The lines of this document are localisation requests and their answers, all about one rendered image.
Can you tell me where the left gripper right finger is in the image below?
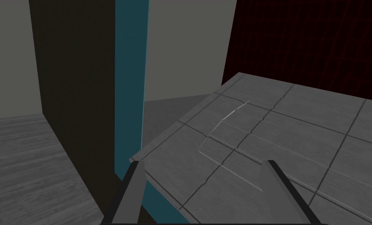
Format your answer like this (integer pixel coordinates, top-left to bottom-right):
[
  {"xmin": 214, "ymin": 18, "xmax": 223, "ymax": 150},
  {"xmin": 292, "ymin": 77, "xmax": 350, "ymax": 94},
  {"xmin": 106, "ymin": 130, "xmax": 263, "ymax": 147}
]
[{"xmin": 260, "ymin": 159, "xmax": 323, "ymax": 224}]

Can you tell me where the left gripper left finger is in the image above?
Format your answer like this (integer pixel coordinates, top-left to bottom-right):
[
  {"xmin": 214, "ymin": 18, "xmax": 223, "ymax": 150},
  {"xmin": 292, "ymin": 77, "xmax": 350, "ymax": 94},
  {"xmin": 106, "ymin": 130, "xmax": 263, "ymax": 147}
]
[{"xmin": 102, "ymin": 161, "xmax": 147, "ymax": 224}]

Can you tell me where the clear flat glass shape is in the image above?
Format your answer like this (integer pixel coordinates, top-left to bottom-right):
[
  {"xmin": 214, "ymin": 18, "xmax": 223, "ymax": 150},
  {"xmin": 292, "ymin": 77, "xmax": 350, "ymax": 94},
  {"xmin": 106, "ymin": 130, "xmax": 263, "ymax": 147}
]
[{"xmin": 197, "ymin": 100, "xmax": 264, "ymax": 192}]

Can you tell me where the teal cupboard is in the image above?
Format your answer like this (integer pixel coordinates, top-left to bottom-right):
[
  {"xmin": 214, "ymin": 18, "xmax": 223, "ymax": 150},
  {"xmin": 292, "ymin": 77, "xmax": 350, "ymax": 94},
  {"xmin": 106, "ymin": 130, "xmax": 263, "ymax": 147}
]
[{"xmin": 114, "ymin": 0, "xmax": 190, "ymax": 224}]

